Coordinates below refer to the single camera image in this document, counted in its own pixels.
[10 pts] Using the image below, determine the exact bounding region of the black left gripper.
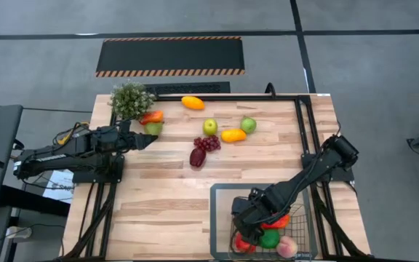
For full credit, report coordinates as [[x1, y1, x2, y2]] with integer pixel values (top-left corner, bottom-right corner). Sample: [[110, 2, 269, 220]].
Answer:
[[116, 131, 159, 151]]

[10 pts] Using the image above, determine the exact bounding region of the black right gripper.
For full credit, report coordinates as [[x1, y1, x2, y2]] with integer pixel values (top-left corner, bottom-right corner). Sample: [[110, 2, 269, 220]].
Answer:
[[239, 202, 271, 246]]

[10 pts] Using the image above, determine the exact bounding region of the bright red fruit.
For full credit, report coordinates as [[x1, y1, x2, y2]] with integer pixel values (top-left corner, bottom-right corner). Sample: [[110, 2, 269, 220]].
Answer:
[[234, 232, 258, 255]]

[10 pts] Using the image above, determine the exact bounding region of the green avocado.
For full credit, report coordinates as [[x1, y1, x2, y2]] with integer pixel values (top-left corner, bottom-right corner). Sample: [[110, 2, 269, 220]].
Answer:
[[258, 229, 281, 250]]

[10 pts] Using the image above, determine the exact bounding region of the red orange mango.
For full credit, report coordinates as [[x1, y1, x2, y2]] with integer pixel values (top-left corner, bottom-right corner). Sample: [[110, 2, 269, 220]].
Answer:
[[139, 110, 164, 126]]

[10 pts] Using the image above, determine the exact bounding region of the red yellow mango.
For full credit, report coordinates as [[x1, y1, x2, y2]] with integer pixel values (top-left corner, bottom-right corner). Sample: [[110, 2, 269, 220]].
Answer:
[[260, 214, 291, 230]]

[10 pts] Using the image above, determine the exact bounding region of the pale pink peach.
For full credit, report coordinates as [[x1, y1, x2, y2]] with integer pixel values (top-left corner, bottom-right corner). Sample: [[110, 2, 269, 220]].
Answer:
[[276, 235, 299, 259]]

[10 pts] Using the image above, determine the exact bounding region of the dark red fruit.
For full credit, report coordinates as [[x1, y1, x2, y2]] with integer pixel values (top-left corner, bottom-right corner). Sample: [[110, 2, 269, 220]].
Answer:
[[189, 147, 207, 169]]

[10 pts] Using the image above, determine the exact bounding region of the yellow orange mango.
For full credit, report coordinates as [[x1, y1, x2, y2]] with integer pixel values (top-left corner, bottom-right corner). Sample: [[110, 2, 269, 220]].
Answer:
[[220, 128, 247, 143], [180, 95, 206, 111]]

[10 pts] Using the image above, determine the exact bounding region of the red grape bunch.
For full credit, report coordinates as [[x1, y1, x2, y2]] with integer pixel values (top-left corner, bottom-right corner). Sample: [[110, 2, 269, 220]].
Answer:
[[193, 135, 222, 153]]

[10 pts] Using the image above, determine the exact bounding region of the green apple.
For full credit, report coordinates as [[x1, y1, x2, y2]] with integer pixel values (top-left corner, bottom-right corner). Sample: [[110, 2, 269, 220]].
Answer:
[[202, 118, 219, 137], [239, 116, 258, 135]]

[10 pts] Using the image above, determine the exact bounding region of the green pear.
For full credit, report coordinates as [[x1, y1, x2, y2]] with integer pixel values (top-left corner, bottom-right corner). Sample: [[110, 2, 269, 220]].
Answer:
[[143, 122, 164, 137]]

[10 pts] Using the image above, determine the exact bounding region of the green potted plant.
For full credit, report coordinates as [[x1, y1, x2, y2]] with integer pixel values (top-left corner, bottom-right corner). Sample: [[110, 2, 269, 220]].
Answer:
[[108, 80, 156, 121]]

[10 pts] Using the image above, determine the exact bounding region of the grey bordered table mat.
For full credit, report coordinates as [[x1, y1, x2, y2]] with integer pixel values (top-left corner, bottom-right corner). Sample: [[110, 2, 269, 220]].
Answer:
[[209, 183, 319, 261]]

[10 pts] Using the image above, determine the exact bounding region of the black ribbed floor mat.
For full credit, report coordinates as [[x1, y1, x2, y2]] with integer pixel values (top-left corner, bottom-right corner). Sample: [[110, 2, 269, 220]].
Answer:
[[144, 81, 231, 95]]

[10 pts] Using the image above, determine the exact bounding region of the black hazard striped floor mat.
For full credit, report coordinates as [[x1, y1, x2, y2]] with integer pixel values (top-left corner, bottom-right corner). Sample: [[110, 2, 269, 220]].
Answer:
[[95, 36, 246, 78]]

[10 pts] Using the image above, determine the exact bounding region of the white printed paper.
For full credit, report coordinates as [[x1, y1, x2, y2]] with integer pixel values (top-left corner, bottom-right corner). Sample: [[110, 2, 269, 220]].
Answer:
[[42, 169, 75, 205]]

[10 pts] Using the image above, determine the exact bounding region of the white power adapter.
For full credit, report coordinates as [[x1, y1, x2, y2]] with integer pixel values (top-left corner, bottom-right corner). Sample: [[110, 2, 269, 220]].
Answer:
[[5, 226, 33, 239]]

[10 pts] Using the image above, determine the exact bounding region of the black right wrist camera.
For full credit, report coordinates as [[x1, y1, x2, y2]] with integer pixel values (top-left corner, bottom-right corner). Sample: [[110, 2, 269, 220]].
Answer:
[[231, 196, 250, 216]]

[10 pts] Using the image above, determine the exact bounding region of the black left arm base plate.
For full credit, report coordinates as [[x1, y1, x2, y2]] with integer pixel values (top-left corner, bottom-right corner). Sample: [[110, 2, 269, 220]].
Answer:
[[71, 154, 125, 184]]

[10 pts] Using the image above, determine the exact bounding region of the wire basket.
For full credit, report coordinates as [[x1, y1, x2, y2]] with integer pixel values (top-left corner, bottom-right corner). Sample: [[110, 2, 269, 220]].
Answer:
[[227, 198, 314, 261]]

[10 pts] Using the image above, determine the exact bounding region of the yellow cable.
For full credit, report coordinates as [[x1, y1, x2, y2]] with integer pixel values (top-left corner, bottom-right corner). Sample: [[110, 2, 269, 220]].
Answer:
[[57, 122, 90, 146]]

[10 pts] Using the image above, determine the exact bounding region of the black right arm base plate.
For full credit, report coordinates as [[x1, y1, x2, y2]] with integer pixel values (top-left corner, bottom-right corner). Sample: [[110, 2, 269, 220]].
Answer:
[[301, 152, 355, 183]]

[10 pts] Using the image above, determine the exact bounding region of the black looped cable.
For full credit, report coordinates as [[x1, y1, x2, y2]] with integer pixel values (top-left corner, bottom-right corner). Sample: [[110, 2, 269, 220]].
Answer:
[[264, 82, 278, 100]]

